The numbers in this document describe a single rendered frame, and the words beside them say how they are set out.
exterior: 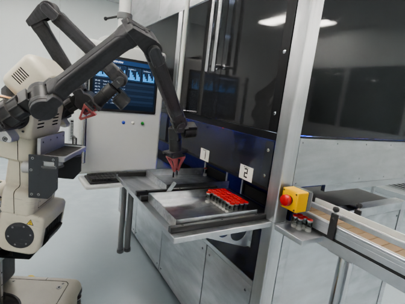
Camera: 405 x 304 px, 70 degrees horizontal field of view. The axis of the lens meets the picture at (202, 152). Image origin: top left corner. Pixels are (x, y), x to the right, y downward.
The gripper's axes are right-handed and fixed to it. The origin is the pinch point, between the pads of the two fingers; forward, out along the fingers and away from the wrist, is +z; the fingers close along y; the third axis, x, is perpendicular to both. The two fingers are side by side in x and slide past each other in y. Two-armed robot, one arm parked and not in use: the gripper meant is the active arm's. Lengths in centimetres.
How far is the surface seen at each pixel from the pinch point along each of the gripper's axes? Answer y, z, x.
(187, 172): 19.7, 10.3, 17.7
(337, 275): 19, 27, -69
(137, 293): -1, 96, 47
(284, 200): 7, 0, -53
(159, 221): -26.4, 6.4, -27.1
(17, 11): 37, -154, 512
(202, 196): 3.3, 9.7, -14.7
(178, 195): -7.4, 7.0, -12.1
